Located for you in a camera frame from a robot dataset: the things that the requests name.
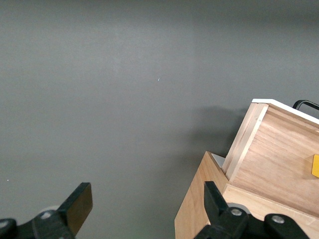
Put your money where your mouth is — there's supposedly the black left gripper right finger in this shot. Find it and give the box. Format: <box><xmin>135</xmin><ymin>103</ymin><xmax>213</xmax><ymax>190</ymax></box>
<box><xmin>194</xmin><ymin>181</ymin><xmax>265</xmax><ymax>239</ymax></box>

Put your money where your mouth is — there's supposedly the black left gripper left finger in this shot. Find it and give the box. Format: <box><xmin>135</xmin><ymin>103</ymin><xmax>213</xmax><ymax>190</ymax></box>
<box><xmin>31</xmin><ymin>182</ymin><xmax>94</xmax><ymax>239</ymax></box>

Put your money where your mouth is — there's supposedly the wooden drawer with white front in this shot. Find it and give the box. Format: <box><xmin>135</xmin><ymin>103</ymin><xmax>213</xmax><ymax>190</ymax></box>
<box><xmin>221</xmin><ymin>99</ymin><xmax>319</xmax><ymax>218</ymax></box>

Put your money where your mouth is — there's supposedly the yellow cube block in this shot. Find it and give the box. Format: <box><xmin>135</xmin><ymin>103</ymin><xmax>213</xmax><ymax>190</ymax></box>
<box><xmin>310</xmin><ymin>153</ymin><xmax>319</xmax><ymax>179</ymax></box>

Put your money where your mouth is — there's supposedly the black drawer handle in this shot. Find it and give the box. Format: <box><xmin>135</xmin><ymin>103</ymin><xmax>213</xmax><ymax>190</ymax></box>
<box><xmin>292</xmin><ymin>99</ymin><xmax>319</xmax><ymax>112</ymax></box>

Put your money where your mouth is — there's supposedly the light wooden drawer cabinet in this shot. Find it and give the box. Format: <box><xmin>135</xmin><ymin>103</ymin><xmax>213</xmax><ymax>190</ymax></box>
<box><xmin>174</xmin><ymin>150</ymin><xmax>319</xmax><ymax>239</ymax></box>

